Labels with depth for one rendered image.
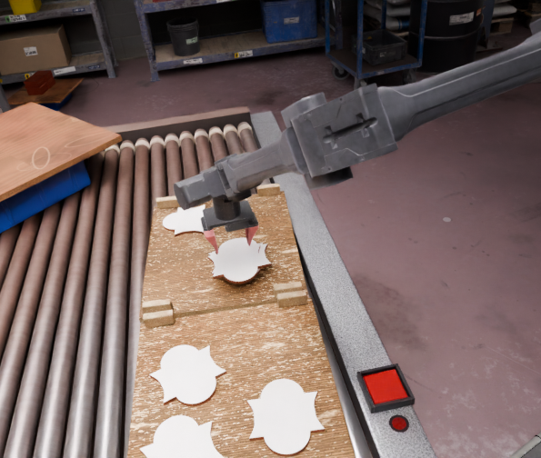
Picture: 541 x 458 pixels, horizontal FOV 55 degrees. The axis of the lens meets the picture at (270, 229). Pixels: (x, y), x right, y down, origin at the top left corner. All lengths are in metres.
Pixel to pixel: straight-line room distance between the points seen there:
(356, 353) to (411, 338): 1.28
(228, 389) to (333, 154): 0.50
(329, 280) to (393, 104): 0.63
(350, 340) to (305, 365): 0.12
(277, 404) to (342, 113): 0.51
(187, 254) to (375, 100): 0.76
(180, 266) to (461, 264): 1.72
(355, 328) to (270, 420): 0.27
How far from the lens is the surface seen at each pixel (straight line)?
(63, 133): 1.71
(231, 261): 1.14
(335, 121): 0.60
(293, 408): 0.91
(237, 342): 1.02
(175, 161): 1.66
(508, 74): 0.71
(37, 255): 1.41
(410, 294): 2.46
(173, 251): 1.26
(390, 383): 0.96
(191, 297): 1.12
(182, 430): 0.91
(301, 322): 1.04
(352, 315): 1.08
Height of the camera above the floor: 1.69
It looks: 36 degrees down
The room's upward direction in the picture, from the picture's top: 6 degrees counter-clockwise
